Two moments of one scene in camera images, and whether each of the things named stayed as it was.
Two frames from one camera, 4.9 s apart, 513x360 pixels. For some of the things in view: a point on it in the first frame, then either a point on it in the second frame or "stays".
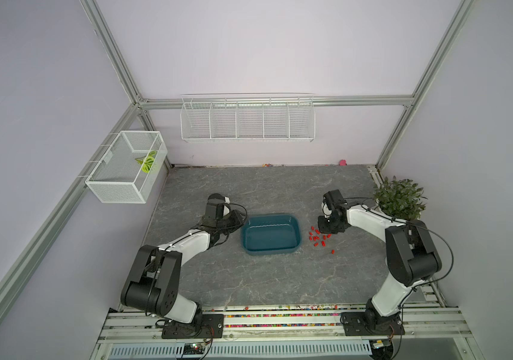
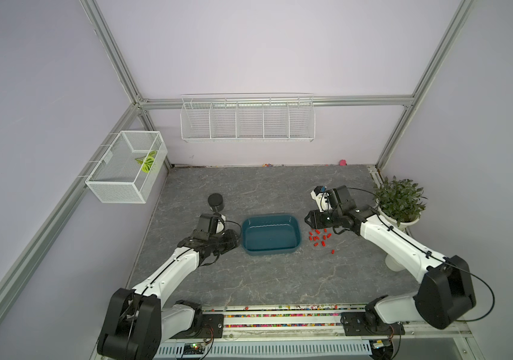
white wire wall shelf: x=250 y=118 stays
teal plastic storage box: x=271 y=234 stays
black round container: x=215 y=199 stays
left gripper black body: x=229 y=223 to x=222 y=243
